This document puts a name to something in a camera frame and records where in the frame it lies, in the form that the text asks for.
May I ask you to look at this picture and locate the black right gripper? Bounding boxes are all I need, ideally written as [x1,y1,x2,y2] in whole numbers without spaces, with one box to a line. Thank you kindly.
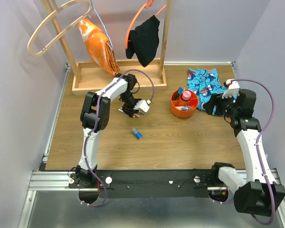
[202,91,239,118]

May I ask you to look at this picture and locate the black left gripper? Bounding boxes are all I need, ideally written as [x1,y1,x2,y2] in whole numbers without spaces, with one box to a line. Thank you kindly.
[120,92,142,119]

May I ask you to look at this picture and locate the pink cap marker tube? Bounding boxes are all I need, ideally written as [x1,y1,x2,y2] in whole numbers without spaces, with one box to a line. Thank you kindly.
[181,90,191,102]

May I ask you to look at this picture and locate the black highlighter blue cap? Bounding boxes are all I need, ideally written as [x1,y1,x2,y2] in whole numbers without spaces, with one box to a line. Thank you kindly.
[172,87,184,100]

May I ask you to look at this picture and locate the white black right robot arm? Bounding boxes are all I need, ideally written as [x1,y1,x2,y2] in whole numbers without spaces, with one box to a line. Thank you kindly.
[203,89,285,218]

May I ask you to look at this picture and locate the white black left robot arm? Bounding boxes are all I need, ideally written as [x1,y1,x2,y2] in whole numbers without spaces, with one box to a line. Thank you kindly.
[75,74,141,188]

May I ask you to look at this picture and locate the blue shark print cloth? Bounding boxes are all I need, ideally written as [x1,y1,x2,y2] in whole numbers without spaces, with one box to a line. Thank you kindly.
[187,68,227,111]

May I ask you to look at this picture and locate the grey glue stick blue cap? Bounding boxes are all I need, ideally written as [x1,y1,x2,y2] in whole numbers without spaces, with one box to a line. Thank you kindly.
[131,128,142,140]

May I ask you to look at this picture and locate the orange round divided organizer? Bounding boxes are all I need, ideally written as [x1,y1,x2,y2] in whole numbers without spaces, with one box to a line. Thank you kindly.
[170,87,199,118]

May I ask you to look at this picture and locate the wooden rack base tray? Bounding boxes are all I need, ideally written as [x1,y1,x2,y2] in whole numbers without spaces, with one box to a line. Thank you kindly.
[71,57,168,96]

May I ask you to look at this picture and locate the orange white folded cloth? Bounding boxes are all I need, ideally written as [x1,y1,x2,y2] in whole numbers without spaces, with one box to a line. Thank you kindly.
[78,19,120,78]

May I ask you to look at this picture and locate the black hanging garment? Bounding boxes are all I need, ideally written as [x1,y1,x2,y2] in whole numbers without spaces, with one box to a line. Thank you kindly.
[125,15,160,67]

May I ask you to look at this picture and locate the wooden clothes hanger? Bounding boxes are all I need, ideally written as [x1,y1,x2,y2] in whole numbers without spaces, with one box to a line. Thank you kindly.
[27,0,92,57]

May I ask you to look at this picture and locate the wooden clothes rack posts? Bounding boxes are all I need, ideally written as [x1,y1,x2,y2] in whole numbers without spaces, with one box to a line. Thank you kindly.
[42,0,172,95]

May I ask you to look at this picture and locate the orange plastic hanger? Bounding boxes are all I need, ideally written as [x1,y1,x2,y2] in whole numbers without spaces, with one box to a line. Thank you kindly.
[124,0,167,49]

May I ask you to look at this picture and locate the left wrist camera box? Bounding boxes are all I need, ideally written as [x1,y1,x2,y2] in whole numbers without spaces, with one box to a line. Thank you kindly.
[133,100,150,115]

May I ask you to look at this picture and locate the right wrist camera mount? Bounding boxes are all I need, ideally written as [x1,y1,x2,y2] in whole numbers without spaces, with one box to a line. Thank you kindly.
[222,79,240,99]

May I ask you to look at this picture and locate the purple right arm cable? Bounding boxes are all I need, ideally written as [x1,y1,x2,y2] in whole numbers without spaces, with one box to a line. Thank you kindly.
[230,78,276,225]

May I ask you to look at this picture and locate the blue wire hanger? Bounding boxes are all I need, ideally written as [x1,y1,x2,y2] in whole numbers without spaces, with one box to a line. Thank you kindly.
[90,0,114,50]

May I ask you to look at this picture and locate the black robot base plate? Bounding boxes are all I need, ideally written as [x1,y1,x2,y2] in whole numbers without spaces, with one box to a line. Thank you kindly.
[68,169,231,199]

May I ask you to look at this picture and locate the aluminium frame rail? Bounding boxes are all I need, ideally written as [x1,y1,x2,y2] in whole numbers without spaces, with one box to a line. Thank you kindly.
[18,63,71,228]

